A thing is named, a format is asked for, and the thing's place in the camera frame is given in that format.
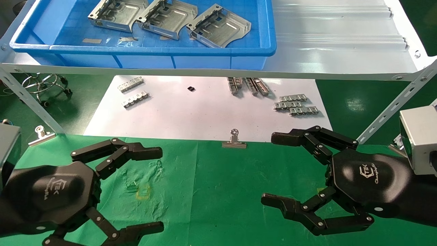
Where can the grey metal rail piece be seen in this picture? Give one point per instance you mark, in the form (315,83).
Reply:
(239,82)
(233,86)
(263,86)
(252,86)

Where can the perforated grey rack strut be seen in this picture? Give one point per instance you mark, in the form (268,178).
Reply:
(27,99)
(396,102)

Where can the chrome stool base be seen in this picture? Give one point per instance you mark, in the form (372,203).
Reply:
(44,83)

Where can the tiny black part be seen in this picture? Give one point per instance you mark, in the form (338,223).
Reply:
(191,89)

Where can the white metal rack shelf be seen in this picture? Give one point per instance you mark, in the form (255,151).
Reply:
(341,41)

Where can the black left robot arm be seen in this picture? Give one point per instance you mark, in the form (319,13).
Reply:
(3,218)

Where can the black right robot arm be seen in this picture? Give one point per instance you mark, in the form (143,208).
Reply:
(423,198)

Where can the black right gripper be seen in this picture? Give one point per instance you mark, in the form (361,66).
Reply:
(368,181)

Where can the white paper sheet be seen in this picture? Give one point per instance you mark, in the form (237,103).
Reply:
(191,116)

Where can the silver sheet metal bracket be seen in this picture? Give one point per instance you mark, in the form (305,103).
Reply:
(119,15)
(222,29)
(169,18)

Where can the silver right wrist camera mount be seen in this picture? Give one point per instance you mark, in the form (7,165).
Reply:
(420,136)

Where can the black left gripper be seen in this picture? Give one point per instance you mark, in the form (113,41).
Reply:
(51,194)

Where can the blue plastic bin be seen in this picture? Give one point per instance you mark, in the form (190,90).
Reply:
(153,61)

